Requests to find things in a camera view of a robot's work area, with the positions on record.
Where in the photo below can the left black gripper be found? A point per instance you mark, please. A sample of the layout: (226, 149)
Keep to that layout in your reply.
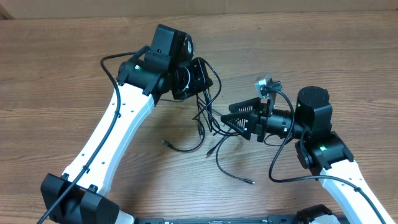
(201, 79)

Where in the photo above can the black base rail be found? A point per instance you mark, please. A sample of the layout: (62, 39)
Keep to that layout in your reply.
(271, 219)

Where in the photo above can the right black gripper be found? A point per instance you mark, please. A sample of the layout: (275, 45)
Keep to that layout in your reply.
(255, 120)

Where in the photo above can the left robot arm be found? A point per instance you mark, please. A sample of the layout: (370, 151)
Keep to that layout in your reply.
(167, 65)

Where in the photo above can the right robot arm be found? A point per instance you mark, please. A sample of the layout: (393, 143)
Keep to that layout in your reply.
(319, 149)

